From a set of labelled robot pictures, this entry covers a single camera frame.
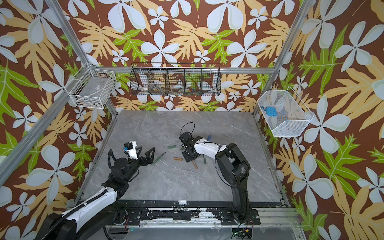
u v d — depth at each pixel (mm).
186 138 782
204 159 951
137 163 734
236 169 513
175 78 960
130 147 692
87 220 486
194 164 931
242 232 732
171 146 1014
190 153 816
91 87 864
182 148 994
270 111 862
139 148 825
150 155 750
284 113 837
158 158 940
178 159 951
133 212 754
